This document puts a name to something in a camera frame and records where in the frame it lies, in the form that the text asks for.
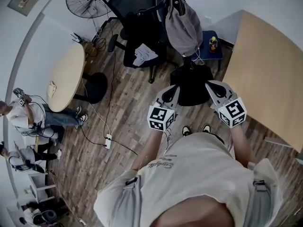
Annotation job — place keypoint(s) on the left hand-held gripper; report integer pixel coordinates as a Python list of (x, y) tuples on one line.
[(159, 118)]

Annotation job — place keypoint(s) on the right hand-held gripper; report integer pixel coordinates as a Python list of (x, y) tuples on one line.
[(233, 112)]

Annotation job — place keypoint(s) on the black garment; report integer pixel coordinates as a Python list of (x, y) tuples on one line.
[(191, 84)]

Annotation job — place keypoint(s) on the person's left forearm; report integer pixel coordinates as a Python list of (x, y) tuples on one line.
[(149, 150)]

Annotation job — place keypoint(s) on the person's right forearm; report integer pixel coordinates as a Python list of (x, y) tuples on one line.
[(242, 143)]

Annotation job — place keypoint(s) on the person's left shoe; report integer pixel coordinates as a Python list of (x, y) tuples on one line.
[(186, 131)]

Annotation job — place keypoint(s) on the person's shoe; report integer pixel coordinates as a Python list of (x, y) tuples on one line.
[(186, 131), (206, 128)]

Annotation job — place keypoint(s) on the person's right shoe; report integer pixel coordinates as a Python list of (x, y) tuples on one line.
[(206, 128)]

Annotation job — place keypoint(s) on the small blue stool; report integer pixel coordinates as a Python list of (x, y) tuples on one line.
[(206, 55)]

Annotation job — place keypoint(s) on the crumpled grey cloth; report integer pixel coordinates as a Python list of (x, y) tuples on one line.
[(144, 55)]

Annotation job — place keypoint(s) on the yellow drink bottle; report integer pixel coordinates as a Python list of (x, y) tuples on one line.
[(213, 45)]

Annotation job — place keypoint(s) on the square wooden table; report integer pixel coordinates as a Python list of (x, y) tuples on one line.
[(267, 74)]

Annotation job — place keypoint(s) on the grey hanging bag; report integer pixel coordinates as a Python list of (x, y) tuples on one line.
[(183, 29)]

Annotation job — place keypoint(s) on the white power strip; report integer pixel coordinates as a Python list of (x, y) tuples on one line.
[(108, 141)]

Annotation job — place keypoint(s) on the person's white t-shirt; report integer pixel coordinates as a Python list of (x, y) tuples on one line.
[(194, 174)]

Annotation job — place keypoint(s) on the black office chair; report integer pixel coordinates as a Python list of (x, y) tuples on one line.
[(137, 20)]

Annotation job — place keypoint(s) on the round wooden table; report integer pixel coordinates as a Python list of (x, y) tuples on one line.
[(67, 77)]

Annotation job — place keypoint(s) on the black router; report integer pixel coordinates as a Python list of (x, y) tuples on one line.
[(77, 39)]

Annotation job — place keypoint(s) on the black standing fan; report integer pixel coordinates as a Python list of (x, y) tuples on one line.
[(85, 1)]

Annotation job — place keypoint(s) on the white shelf unit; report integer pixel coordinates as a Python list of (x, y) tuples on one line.
[(41, 188)]

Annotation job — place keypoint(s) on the white wall outlet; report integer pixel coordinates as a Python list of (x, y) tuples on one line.
[(207, 19)]

